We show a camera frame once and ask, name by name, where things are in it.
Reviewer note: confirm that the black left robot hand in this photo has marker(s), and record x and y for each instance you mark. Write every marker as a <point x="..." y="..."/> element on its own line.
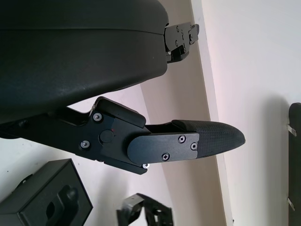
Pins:
<point x="70" y="70"/>

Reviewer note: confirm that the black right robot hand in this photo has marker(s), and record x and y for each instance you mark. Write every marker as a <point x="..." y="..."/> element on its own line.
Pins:
<point x="152" y="212"/>

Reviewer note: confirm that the black box base with insert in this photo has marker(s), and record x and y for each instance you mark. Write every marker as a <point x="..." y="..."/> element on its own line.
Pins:
<point x="35" y="188"/>

